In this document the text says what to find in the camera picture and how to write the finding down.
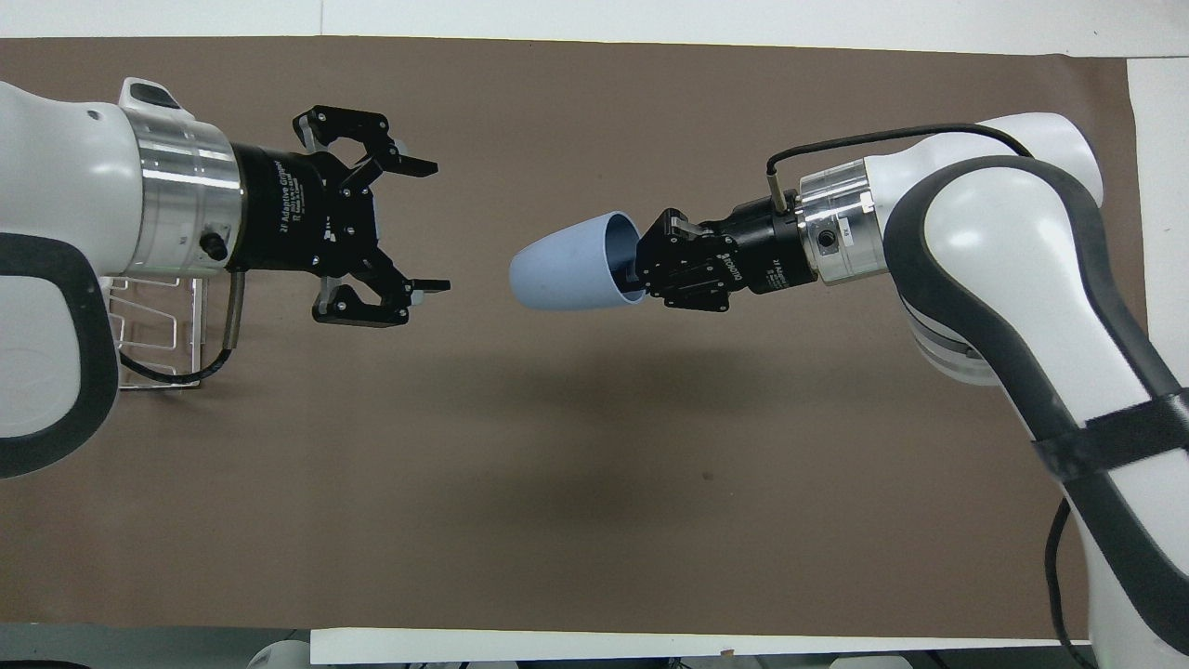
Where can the light blue cup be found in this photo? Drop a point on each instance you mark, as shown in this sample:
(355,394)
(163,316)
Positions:
(567,265)

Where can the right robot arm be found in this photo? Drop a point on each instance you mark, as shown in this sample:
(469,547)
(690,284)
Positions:
(975,232)

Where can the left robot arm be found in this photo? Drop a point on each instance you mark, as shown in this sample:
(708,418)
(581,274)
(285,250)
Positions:
(65,177)

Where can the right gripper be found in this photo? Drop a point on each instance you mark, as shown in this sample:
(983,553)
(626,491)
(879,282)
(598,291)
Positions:
(766,243)

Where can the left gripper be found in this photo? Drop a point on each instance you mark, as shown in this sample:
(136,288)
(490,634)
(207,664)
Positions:
(288,212)

